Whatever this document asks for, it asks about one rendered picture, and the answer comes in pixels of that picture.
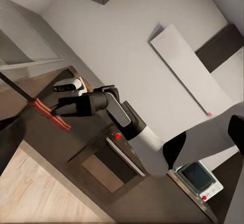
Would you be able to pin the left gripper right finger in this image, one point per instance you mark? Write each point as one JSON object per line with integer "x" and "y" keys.
{"x": 236, "y": 131}

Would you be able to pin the oven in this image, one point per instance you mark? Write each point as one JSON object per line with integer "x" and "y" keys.
{"x": 110, "y": 165}

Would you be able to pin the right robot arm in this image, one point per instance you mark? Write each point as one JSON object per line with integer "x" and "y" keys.
{"x": 201, "y": 141}

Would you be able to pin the fridge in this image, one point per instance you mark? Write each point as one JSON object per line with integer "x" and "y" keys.
{"x": 227, "y": 174}

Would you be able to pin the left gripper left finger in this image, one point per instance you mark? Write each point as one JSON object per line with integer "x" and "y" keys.
{"x": 12, "y": 133}

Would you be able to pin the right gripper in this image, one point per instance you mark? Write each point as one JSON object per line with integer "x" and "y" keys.
{"x": 85, "y": 105}

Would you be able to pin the parer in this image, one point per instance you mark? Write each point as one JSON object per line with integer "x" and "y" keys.
{"x": 38, "y": 105}

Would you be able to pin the range hood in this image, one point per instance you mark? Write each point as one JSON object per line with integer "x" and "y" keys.
{"x": 194, "y": 69}

